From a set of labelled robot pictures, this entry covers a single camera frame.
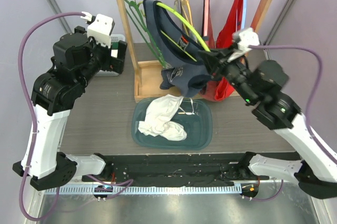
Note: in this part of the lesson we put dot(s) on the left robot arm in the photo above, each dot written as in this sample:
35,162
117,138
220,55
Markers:
77,59

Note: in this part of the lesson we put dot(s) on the white slotted cable duct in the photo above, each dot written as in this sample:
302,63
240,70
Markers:
96,189

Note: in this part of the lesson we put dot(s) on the teal plastic bin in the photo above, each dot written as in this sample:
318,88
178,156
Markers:
194,116

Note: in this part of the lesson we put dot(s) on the pink hanger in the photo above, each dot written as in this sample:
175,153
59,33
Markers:
207,29

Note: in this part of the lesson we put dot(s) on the white plastic basket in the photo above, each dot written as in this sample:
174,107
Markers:
115,38

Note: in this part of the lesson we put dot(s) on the navy blue tank top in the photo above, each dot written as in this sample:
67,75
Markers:
184,68

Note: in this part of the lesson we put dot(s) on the white tank top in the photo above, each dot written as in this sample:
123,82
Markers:
158,118

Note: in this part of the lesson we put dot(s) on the yellow hanger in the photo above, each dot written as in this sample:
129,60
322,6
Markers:
186,6

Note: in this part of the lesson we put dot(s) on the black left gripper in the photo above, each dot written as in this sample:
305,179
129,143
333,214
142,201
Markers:
116,63

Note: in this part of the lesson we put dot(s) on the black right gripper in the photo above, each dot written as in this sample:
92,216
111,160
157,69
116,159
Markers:
219,62

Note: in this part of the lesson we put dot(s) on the red tank top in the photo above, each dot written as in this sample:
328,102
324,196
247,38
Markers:
224,40

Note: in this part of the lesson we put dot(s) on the light blue hanger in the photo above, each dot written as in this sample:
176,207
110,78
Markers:
241,13

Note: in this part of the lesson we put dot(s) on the lime green hanger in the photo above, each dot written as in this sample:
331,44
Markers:
200,40

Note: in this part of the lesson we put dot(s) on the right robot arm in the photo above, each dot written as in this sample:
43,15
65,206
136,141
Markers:
315,172

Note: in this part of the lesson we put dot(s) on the grey tank top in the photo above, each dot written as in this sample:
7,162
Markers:
179,8

